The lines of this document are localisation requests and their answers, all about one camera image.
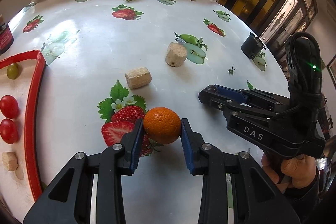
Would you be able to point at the small green insect toy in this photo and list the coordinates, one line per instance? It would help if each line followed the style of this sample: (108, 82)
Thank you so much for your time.
(231, 70)

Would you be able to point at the green grape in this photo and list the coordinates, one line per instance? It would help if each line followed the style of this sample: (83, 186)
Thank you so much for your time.
(13, 71)

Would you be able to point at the orange fruit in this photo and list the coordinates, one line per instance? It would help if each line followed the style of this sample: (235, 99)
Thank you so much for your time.
(162, 125)

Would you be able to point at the person's right hand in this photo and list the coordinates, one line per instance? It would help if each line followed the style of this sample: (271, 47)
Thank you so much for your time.
(301, 172)

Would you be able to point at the red tomato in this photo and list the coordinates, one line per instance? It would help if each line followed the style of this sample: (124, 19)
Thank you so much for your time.
(9, 131)
(9, 107)

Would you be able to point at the cork cylinder with hole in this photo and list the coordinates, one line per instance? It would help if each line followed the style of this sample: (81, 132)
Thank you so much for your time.
(176, 55)

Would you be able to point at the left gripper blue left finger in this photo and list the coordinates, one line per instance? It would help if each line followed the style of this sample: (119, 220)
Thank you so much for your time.
(132, 145)

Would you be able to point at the black motor with cork wheel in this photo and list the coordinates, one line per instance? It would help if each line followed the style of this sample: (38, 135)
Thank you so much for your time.
(6, 37)

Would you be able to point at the ornate glass door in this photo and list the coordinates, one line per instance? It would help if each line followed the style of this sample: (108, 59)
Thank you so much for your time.
(275, 20)

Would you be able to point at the red rimmed white tray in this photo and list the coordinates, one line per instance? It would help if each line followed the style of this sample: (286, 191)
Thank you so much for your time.
(25, 89)

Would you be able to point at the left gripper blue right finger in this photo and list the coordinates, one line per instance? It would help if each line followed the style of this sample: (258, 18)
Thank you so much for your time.
(191, 144)

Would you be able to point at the fruit print tablecloth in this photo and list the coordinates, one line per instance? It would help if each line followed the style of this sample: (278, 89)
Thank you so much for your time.
(105, 55)

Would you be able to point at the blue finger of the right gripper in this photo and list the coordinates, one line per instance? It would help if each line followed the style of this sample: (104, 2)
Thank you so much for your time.
(227, 93)
(213, 100)

